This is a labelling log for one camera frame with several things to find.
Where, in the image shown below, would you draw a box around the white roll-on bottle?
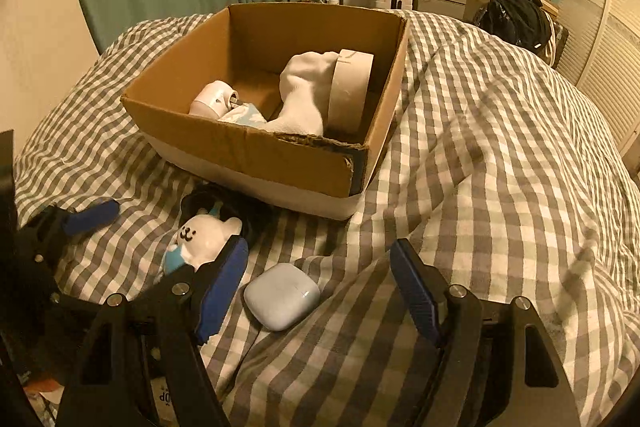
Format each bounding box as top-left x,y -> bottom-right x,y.
188,80 -> 242,118

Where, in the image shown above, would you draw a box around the pale blue earbuds case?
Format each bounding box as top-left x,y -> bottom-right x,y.
243,262 -> 321,333

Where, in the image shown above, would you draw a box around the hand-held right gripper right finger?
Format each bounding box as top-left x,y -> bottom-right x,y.
389,238 -> 582,427

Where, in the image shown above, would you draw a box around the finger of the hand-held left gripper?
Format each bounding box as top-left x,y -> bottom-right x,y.
19,199 -> 121,269

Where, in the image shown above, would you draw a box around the black bag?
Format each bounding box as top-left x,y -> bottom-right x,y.
474,0 -> 554,54

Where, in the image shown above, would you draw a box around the white louvred door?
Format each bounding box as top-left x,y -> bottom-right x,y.
554,0 -> 640,158

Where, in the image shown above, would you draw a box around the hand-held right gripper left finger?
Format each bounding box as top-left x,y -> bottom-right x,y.
55,238 -> 250,427

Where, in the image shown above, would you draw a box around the white printed packet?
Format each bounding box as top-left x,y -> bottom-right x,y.
148,374 -> 177,426

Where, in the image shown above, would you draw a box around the white bear figurine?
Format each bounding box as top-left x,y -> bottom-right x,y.
161,212 -> 244,282

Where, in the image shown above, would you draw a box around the grey checkered blanket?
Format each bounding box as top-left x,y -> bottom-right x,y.
12,9 -> 640,427

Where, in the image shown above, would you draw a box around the light blue patterned cloth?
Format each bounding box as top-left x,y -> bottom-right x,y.
216,104 -> 267,126

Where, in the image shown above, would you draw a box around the white tape roll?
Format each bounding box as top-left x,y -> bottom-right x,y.
326,48 -> 375,139

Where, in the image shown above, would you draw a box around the cardboard box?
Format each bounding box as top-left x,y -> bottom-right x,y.
121,2 -> 410,221

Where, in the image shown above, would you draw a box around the white sock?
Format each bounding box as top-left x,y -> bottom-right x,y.
264,51 -> 342,136

